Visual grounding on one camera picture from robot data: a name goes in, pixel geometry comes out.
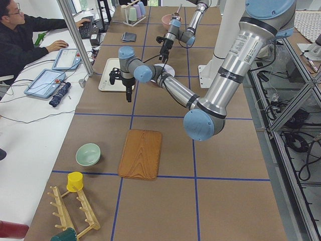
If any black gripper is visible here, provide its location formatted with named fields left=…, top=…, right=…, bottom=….
left=159, top=39, right=173, bottom=63
left=122, top=77, right=135, bottom=102

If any wooden serving tray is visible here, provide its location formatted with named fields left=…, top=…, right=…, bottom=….
left=118, top=129, right=162, bottom=181

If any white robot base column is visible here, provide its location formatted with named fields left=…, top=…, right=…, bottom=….
left=199, top=0, right=245, bottom=88

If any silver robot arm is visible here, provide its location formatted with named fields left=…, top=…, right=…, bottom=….
left=118, top=1, right=296, bottom=141
left=156, top=0, right=211, bottom=63

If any white rectangular tray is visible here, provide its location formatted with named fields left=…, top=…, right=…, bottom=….
left=98, top=58, right=136, bottom=92

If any white round plate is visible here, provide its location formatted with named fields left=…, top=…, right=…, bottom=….
left=154, top=63, right=175, bottom=77

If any pink bowl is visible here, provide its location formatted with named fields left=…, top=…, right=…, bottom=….
left=162, top=14, right=182, bottom=30

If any dark blue folded cloth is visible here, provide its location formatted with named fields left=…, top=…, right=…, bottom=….
left=121, top=32, right=137, bottom=42

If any metal scoop in bowl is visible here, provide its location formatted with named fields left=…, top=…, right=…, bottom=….
left=171, top=4, right=182, bottom=21

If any white cup rack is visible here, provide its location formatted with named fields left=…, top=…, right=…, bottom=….
left=121, top=0, right=146, bottom=27

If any purple cup on rack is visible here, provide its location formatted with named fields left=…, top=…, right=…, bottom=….
left=133, top=4, right=142, bottom=19

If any small metal cylinder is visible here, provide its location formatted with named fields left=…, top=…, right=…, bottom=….
left=78, top=79, right=86, bottom=88

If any green cup on rack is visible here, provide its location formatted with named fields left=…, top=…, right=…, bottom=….
left=128, top=7, right=137, bottom=23

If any blue cup on rack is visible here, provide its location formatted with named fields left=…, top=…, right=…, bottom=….
left=137, top=2, right=146, bottom=16

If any black small box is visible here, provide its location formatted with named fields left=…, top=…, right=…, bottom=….
left=90, top=34, right=100, bottom=46

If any far teach pendant tablet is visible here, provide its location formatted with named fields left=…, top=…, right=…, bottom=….
left=52, top=49, right=81, bottom=71

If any teach pendant tablet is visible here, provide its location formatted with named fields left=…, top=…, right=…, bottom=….
left=24, top=69, right=66, bottom=99
left=52, top=49, right=81, bottom=71

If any light green bowl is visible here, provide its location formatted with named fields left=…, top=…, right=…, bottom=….
left=75, top=143, right=101, bottom=167

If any folded dark blue umbrella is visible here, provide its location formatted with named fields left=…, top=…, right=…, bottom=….
left=49, top=82, right=71, bottom=107

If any black keyboard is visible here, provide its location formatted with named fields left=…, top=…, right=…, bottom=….
left=78, top=16, right=94, bottom=39

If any near teach pendant tablet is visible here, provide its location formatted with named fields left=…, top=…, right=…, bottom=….
left=24, top=69, right=66, bottom=99

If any yellow plastic cup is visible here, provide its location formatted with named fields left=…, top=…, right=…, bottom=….
left=66, top=172, right=84, bottom=192

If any person in black jacket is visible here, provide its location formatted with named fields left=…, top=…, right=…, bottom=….
left=0, top=0, right=93, bottom=85

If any wooden peg cup rack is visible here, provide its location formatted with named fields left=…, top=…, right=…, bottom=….
left=47, top=186, right=101, bottom=240

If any dark green cup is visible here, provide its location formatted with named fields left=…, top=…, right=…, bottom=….
left=50, top=227, right=77, bottom=241

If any red cylinder object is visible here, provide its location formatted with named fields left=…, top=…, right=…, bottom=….
left=0, top=220, right=29, bottom=239

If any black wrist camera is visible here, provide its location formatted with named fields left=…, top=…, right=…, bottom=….
left=109, top=67, right=122, bottom=85

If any aluminium frame post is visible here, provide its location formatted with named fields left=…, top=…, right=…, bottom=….
left=57, top=0, right=94, bottom=77

